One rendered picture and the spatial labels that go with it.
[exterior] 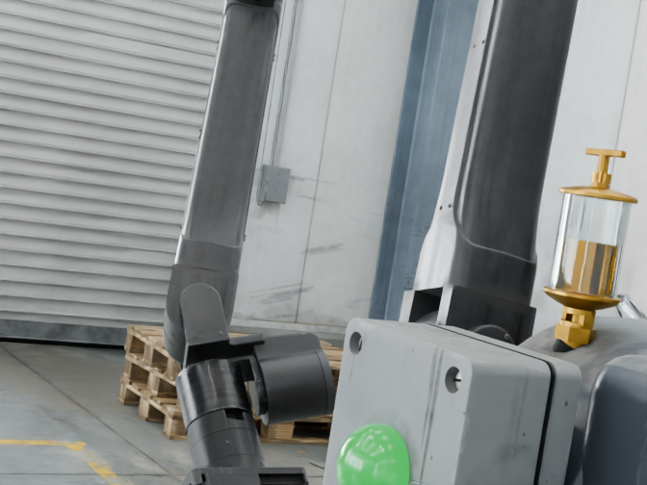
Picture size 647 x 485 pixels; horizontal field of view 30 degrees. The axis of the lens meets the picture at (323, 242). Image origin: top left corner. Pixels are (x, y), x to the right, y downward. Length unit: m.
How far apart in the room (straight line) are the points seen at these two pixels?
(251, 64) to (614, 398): 0.82
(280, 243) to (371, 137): 1.09
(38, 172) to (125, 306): 1.10
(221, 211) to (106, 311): 7.32
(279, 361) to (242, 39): 0.34
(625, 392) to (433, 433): 0.06
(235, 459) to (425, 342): 0.59
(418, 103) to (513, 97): 8.63
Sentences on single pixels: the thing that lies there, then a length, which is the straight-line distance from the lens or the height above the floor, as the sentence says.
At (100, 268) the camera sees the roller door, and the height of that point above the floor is 0.55.
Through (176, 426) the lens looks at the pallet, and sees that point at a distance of 6.03.
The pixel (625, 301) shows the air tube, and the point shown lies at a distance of 0.53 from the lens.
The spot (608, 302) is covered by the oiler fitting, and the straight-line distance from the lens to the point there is 0.45.
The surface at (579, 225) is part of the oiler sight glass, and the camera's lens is 0.44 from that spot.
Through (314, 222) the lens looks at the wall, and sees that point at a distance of 9.03.
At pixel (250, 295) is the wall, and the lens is 8.86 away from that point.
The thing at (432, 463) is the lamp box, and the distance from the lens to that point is 0.38.
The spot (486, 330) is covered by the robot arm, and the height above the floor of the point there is 1.30.
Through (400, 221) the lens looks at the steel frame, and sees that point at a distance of 9.35.
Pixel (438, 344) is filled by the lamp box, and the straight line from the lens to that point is 0.38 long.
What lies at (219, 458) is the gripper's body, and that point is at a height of 1.15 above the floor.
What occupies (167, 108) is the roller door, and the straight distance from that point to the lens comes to 8.40.
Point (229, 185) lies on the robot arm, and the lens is 1.09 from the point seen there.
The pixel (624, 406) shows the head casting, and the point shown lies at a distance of 0.39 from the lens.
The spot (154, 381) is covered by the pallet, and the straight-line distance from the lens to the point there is 6.33.
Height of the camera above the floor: 1.38
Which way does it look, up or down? 3 degrees down
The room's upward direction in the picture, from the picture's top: 9 degrees clockwise
